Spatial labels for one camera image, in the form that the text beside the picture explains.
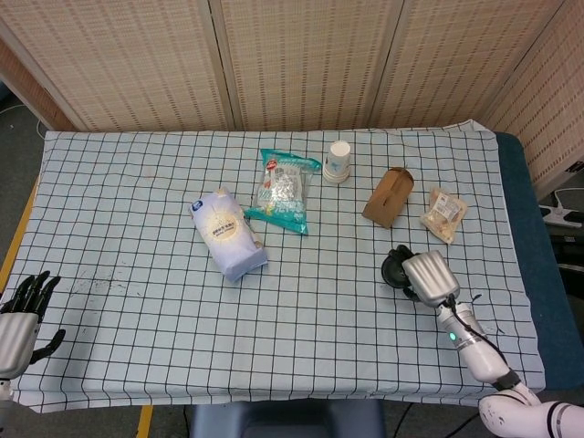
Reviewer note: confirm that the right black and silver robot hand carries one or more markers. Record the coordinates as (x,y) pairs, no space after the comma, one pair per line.
(431,276)

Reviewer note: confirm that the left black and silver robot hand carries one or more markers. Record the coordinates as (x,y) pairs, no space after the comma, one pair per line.
(16,330)

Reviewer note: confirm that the black round bowl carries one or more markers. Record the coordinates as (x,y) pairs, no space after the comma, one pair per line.
(392,274)

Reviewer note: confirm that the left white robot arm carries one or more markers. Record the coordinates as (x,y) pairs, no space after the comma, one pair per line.
(3,390)

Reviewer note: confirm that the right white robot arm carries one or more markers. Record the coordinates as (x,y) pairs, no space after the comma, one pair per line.
(479,353)

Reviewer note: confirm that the white paper cup stack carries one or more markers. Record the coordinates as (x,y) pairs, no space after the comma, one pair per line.
(337,162)

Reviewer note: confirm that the clear plastic snack packet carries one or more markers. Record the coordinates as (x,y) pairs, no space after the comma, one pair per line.
(443,214)

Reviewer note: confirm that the brown paper takeaway box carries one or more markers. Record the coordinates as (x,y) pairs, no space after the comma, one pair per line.
(388,198)

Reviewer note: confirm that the black floor case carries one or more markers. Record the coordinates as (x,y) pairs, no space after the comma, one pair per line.
(572,248)

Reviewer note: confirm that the blue checkered tablecloth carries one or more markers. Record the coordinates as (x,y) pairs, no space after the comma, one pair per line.
(182,319)

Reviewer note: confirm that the teal plastic snack bag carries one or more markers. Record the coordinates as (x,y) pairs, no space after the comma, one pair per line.
(283,191)

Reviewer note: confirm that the blue grey chair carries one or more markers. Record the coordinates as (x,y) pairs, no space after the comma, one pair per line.
(283,420)

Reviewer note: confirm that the lavender paper food bag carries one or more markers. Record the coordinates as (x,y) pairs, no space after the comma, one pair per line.
(228,232)

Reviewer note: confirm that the beige bamboo folding screen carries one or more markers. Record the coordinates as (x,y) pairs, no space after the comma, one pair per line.
(296,59)

